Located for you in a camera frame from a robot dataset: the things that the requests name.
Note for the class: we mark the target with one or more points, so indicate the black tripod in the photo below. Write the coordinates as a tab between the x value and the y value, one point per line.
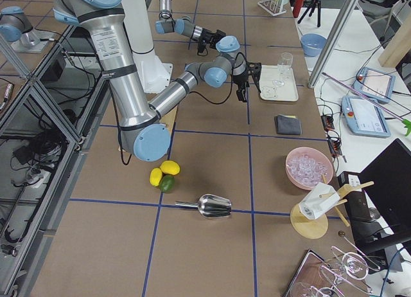
315	5

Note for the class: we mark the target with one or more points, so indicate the far teach pendant tablet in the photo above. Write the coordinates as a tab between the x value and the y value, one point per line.
374	84

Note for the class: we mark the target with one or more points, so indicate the teach pendant tablet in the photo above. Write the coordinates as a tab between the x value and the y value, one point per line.
374	84
363	118

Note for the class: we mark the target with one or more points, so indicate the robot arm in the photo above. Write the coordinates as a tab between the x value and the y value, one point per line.
183	26
121	34

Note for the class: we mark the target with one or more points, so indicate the green avocado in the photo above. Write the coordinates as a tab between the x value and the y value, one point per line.
167	183

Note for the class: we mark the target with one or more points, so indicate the clear wine glass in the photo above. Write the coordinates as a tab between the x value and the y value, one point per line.
284	66

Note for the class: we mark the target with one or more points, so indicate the black laptop monitor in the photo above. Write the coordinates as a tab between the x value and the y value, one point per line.
390	194

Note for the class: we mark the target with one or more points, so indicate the grey yellow folded cloth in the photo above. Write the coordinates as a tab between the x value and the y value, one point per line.
287	125

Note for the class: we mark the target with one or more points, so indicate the metal ice scoop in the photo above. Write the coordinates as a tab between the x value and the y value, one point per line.
210	206

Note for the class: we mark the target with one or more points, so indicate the pink bowl of ice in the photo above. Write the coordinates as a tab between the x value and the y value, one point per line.
306	167

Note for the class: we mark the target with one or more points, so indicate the aluminium frame post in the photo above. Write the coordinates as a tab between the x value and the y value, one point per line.
333	37

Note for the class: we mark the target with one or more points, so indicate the wooden cup stand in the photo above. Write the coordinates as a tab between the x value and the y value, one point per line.
315	229

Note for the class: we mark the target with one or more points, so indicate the cream bear serving tray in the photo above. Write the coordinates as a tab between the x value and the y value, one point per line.
276	87

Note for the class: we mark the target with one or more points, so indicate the yellow lemon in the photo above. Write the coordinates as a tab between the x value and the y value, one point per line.
170	167
155	177

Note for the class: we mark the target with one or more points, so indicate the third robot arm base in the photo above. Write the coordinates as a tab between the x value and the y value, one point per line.
20	33

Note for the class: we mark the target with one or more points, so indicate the white wire cup rack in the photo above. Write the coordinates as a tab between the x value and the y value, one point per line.
273	7

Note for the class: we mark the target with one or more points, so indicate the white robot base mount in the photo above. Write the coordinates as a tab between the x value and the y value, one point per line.
153	73

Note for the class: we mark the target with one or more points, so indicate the wooden cutting board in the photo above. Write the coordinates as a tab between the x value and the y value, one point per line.
148	141

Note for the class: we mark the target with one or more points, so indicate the near teach pendant tablet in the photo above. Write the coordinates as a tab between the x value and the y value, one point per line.
363	118

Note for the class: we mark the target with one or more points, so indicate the wine glass rack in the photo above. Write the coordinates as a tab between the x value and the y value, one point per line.
317	276

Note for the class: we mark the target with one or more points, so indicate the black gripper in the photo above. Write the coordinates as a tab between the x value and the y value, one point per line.
241	79
208	36

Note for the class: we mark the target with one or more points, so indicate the blue bowl with fork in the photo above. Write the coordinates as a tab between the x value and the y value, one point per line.
312	44

